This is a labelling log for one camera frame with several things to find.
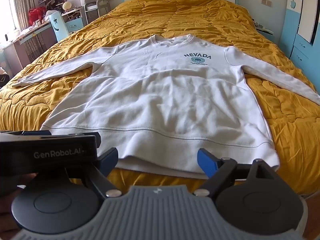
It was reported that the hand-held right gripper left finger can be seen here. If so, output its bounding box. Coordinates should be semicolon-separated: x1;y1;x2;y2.
65;147;123;201

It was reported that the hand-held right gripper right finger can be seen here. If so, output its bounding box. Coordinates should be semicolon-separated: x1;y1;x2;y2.
194;148;276;198

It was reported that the white sweatshirt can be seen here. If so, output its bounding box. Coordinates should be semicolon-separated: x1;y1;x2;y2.
12;34;317;180

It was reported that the black bag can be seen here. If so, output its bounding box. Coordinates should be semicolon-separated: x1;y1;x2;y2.
0;66;10;88

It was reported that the desk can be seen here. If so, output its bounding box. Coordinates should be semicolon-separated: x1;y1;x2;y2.
2;20;58;73

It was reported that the blue chair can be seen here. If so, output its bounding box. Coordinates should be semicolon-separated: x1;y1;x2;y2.
49;11;71;42

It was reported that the red bag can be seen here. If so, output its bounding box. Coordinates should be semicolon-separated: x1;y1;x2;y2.
28;7;47;26

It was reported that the bedside clutter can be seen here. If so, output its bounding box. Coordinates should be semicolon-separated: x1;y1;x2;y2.
252;18;275;34

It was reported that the yellow quilt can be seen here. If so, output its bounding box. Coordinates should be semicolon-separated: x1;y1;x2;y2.
0;0;320;196

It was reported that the blue white wardrobe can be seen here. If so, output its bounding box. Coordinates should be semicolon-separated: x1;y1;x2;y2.
279;0;320;68

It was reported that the patterned curtain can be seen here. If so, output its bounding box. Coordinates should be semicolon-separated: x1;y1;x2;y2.
6;0;38;30

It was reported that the black wire rack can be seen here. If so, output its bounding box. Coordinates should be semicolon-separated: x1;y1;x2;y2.
84;2;99;24

